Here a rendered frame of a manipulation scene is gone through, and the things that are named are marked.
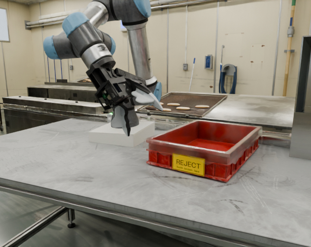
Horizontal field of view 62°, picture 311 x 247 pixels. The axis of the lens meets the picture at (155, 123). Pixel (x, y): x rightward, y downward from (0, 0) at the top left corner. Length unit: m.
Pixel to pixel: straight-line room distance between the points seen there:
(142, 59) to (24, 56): 8.13
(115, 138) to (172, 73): 4.64
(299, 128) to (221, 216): 0.62
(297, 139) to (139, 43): 0.78
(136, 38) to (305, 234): 0.93
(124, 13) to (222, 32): 4.35
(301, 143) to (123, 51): 5.74
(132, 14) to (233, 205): 0.82
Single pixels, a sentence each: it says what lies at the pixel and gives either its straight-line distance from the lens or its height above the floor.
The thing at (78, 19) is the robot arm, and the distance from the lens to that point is 0.76.
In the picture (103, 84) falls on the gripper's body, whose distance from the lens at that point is 0.67.
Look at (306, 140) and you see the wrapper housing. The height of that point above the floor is 0.90.
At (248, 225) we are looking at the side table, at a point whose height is 0.82.
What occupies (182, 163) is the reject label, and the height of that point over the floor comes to 0.86.
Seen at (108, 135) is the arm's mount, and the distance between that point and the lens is 1.27.
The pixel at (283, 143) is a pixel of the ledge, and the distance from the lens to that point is 1.35.
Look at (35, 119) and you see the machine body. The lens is 2.50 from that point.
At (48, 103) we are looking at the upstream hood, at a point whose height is 0.91.
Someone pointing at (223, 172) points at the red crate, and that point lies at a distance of 0.87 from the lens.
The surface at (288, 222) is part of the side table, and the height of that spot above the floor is 0.82.
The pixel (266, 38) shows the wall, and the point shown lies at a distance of 5.20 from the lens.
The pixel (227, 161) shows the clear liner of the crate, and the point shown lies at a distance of 0.83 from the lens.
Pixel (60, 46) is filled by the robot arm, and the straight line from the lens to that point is 0.88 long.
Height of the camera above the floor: 1.17
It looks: 12 degrees down
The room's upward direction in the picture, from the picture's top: straight up
